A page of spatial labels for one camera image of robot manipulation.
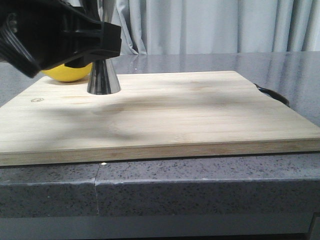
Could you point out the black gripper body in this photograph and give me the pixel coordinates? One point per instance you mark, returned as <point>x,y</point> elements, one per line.
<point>37,35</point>

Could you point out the steel double jigger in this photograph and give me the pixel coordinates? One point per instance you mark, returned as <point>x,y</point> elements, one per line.
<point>103,79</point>

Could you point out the yellow lemon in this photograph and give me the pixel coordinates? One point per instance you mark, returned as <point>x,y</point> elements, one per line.
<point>63,73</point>

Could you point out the grey curtain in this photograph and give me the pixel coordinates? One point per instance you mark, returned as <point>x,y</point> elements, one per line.
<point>176,27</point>

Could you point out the wooden cutting board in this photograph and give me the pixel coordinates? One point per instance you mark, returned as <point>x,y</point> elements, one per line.
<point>158,115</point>

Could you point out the black cutting board handle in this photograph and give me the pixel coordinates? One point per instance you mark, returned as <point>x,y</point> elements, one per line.
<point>273,94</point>

